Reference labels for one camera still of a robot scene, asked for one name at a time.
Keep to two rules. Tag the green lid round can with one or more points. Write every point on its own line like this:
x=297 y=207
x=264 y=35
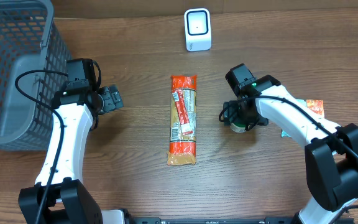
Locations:
x=238 y=127

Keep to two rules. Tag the teal snack packet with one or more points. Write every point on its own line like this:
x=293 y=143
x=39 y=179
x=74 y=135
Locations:
x=283 y=133

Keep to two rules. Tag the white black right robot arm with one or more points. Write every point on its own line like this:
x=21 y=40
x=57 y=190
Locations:
x=331 y=150

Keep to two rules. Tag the long orange cracker pack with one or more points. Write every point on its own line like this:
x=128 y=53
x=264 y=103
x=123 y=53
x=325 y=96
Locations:
x=182 y=147

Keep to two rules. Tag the grey plastic mesh basket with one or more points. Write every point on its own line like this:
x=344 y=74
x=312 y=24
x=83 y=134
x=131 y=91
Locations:
x=33 y=55

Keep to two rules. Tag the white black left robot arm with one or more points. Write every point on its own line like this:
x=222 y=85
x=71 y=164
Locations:
x=59 y=195

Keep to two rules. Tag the small orange snack box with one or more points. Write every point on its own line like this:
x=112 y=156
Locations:
x=317 y=106

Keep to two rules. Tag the red stick snack packet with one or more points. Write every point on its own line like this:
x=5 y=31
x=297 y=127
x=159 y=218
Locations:
x=179 y=100

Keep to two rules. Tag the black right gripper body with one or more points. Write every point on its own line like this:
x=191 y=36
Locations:
x=232 y=115

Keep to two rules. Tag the white barcode scanner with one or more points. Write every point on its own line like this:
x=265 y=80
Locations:
x=197 y=24

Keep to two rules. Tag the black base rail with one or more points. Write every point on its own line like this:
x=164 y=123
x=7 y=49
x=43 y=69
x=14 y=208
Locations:
x=266 y=220

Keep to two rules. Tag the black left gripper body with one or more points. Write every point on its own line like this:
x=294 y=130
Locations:
x=112 y=98

